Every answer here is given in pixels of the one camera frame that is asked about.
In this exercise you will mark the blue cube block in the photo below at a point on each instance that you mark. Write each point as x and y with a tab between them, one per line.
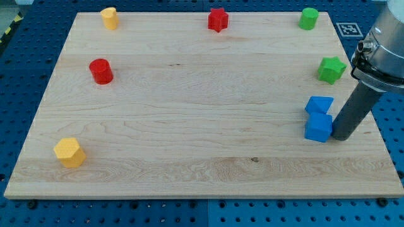
318	127

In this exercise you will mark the yellow heart block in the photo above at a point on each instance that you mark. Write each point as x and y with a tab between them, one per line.
110	18

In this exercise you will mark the red star block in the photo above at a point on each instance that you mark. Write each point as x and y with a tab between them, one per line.
218	19

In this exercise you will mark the yellow hexagon block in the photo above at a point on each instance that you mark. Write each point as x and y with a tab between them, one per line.
69	152

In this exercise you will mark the white fiducial marker tag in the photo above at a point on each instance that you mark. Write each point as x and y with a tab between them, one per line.
349	29

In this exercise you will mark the green star block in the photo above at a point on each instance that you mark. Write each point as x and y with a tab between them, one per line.
331	69

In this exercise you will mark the red cylinder block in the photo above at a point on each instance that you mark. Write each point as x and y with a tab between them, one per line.
101	71

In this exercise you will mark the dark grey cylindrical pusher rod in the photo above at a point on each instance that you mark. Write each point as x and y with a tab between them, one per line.
355	109

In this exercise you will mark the wooden board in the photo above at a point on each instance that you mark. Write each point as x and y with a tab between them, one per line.
196	114

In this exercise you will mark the blue triangular prism block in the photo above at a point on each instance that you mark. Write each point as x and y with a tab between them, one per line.
319	104

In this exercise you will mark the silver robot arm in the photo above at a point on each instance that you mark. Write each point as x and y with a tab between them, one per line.
378	67

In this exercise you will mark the green cylinder block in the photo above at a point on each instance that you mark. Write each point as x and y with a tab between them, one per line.
308	18

